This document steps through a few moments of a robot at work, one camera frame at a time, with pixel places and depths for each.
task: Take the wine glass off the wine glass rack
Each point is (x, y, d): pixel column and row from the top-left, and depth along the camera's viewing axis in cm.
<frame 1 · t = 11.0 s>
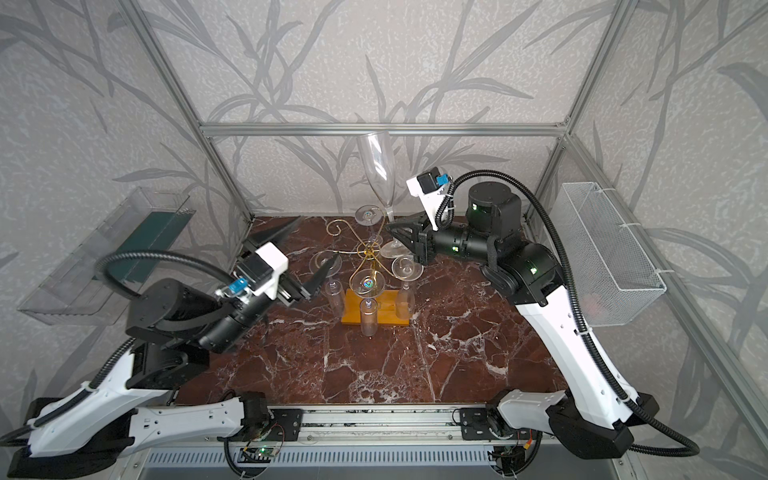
left hand: (318, 226, 44), fingers open
right hand: (390, 217, 54), fingers closed
back centre wine glass: (370, 215, 76), point 34 cm above the table

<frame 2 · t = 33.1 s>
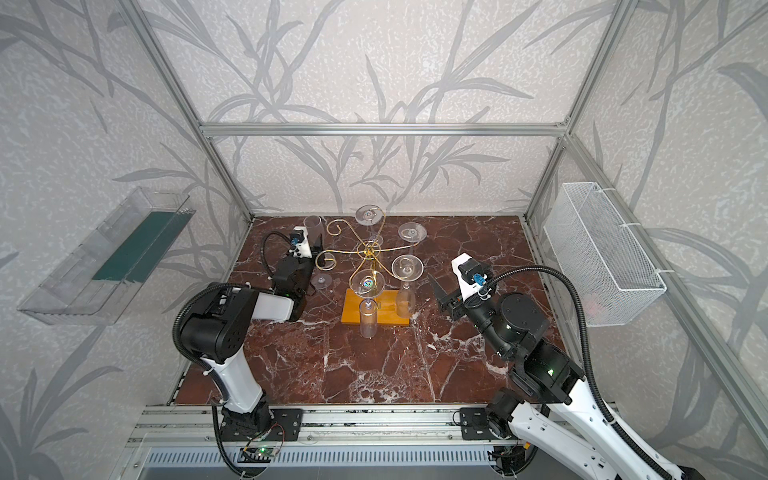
left hand: (317, 225, 91), fingers open
right hand: (448, 255, 61), fingers open
back right wine glass: (413, 232, 74), point 33 cm above the table
the other named things where they were.

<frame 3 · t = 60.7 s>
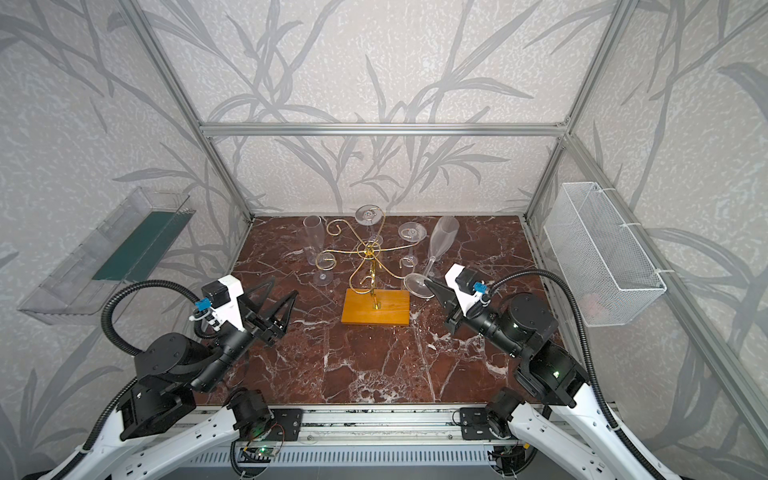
left hand: (291, 281, 56), fingers open
right hand: (429, 269, 58), fingers closed
the named things where they were.

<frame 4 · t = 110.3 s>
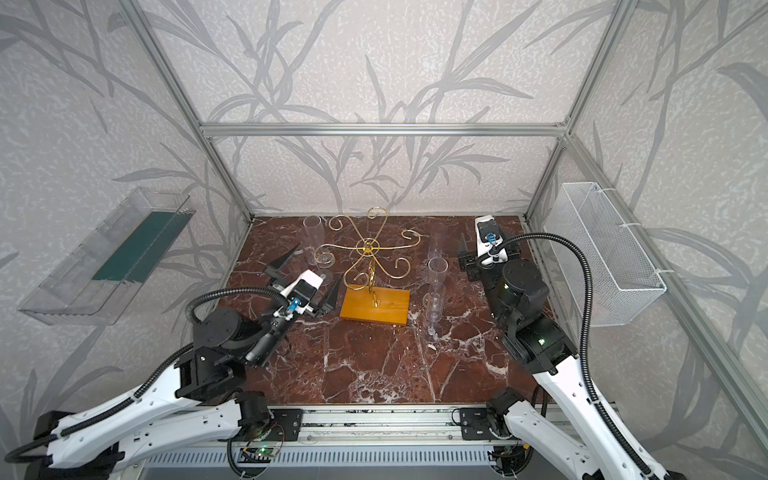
left hand: (319, 250, 56), fingers open
right hand: (484, 222, 63), fingers open
front right wine glass: (437, 268, 83), point 20 cm above the table
